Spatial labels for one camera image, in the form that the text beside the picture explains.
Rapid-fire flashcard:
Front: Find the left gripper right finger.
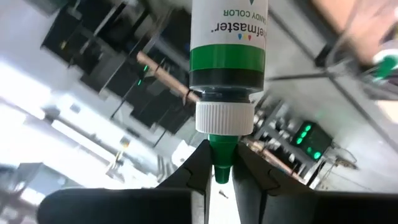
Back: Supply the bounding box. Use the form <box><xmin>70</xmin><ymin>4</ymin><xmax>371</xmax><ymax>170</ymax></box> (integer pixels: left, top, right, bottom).
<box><xmin>232</xmin><ymin>144</ymin><xmax>398</xmax><ymax>224</ymax></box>

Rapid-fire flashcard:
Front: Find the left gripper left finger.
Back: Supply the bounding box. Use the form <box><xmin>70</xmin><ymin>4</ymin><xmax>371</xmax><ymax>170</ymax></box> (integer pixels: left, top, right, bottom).
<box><xmin>37</xmin><ymin>139</ymin><xmax>213</xmax><ymax>224</ymax></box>

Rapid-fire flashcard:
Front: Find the black box with green lights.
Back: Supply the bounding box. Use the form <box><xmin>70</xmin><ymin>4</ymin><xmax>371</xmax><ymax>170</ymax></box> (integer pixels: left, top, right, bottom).
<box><xmin>290</xmin><ymin>120</ymin><xmax>333</xmax><ymax>161</ymax></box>

